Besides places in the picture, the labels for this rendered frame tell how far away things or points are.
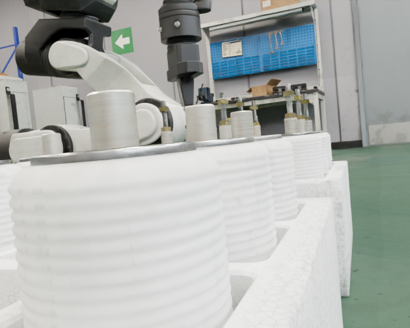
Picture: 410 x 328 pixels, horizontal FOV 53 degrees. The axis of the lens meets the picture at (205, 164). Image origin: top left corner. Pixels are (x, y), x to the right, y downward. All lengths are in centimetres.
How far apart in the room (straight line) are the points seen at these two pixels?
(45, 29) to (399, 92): 496
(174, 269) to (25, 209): 6
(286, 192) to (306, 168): 30
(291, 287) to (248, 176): 9
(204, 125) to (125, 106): 11
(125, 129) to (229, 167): 9
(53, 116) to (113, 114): 333
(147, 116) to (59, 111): 239
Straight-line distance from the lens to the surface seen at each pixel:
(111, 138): 19
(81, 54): 127
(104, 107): 19
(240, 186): 27
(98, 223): 16
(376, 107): 583
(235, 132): 41
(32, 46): 143
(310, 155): 69
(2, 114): 311
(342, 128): 585
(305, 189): 65
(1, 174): 41
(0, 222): 41
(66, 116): 346
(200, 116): 30
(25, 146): 139
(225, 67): 612
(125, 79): 122
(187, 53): 88
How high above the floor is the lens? 25
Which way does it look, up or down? 3 degrees down
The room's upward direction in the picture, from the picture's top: 5 degrees counter-clockwise
